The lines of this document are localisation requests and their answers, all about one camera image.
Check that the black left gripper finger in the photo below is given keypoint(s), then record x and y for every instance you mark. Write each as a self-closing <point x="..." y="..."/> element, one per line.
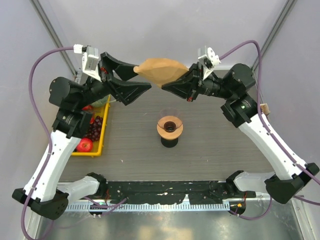
<point x="126" y="92"/>
<point x="109" y="65"/>

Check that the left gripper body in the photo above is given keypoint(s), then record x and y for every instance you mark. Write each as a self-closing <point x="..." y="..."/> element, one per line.
<point x="104" y="70"/>

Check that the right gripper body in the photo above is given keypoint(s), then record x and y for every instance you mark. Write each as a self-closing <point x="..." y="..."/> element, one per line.
<point x="198" y="68"/>

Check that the brown paper coffee filter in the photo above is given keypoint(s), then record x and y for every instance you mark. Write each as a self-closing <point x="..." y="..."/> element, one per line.
<point x="160" y="71"/>

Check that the pink glass dripper cone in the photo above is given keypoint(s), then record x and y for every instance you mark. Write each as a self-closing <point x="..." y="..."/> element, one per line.
<point x="169" y="119"/>

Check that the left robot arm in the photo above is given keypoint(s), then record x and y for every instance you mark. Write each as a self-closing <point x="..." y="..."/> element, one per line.
<point x="42" y="194"/>

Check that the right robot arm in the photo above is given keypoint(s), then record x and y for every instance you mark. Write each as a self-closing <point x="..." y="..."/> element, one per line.
<point x="290" y="173"/>

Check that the dark red coffee server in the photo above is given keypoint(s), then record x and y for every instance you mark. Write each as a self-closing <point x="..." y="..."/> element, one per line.
<point x="169" y="137"/>

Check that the orange coffee filter box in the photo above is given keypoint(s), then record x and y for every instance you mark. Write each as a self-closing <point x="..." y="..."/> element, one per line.
<point x="265" y="109"/>

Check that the green netted melon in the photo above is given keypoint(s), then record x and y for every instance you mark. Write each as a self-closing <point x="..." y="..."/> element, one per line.
<point x="101" y="102"/>

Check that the purple grape bunch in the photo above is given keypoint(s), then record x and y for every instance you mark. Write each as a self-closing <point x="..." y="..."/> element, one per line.
<point x="95" y="129"/>

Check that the yellow plastic tray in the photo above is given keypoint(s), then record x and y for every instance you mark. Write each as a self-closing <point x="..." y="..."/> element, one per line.
<point x="97" y="145"/>

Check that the red apple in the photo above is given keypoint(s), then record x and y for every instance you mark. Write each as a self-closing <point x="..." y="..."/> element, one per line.
<point x="85" y="145"/>

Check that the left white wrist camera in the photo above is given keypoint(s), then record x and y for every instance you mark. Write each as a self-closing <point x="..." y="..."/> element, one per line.
<point x="89" y="62"/>

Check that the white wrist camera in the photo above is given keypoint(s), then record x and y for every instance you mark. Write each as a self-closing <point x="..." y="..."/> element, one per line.
<point x="89" y="62"/>
<point x="208" y="59"/>

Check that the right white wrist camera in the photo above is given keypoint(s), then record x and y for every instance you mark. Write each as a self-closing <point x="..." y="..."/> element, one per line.
<point x="208" y="59"/>

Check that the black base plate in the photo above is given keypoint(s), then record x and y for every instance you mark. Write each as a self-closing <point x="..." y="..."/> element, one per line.
<point x="170" y="192"/>

